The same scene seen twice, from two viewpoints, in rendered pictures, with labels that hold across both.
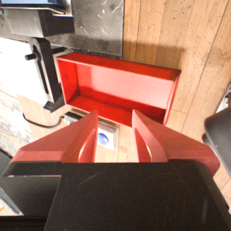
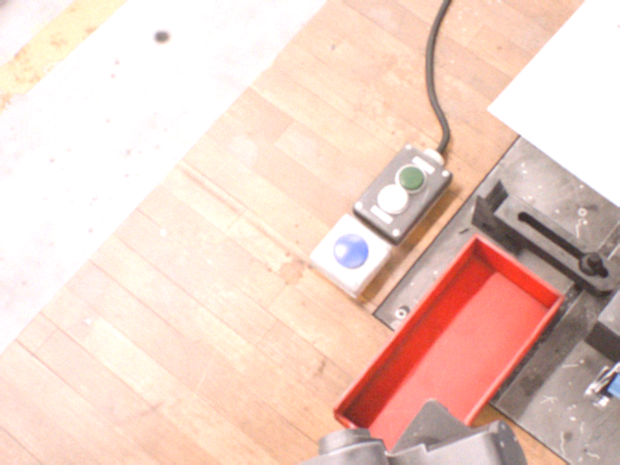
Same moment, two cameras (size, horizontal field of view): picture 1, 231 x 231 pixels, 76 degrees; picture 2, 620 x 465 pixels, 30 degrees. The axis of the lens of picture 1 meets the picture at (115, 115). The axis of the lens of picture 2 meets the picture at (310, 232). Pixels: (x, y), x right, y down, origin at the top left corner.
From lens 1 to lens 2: 0.98 m
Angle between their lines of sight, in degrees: 24
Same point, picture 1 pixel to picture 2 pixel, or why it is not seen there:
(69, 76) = (521, 280)
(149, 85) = not seen: hidden behind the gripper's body
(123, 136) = (329, 298)
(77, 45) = (563, 328)
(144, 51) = not seen: hidden behind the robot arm
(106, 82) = (466, 343)
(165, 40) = not seen: outside the picture
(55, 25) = (604, 338)
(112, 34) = (534, 411)
